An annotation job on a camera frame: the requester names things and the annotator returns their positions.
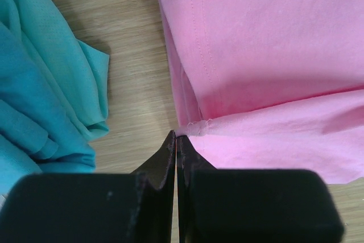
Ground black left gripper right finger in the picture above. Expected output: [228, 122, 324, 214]
[175, 136, 345, 242]

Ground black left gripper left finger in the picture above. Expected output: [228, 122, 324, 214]
[1, 131, 176, 242]

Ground pink t shirt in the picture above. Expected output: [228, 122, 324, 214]
[158, 0, 363, 184]

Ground folded turquoise t shirt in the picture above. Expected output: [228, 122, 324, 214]
[1, 0, 109, 194]

